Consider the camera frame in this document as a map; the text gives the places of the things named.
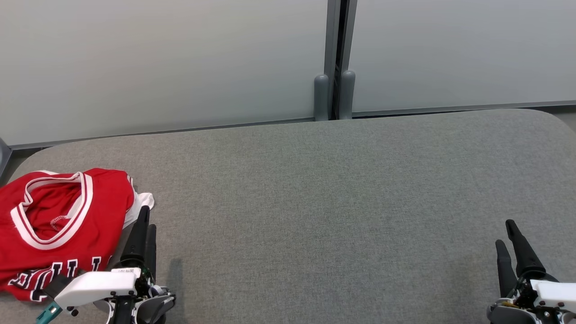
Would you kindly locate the red basketball jersey white trim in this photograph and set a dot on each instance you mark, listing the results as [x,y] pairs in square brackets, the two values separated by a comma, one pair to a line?
[90,234]

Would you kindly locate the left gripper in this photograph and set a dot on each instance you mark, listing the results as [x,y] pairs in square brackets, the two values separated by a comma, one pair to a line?
[153,306]

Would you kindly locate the teal left camera connector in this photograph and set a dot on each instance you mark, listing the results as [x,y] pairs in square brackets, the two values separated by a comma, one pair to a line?
[48,314]

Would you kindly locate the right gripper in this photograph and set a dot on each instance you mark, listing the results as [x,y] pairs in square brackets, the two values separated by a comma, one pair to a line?
[517,312]

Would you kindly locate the frosted partition panel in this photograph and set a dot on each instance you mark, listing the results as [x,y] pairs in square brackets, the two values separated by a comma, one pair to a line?
[157,63]
[463,49]

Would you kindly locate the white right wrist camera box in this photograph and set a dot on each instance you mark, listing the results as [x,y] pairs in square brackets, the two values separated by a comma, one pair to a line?
[558,292]

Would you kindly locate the grey partition post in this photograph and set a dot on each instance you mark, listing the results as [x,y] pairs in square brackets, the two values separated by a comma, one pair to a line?
[347,94]
[321,99]

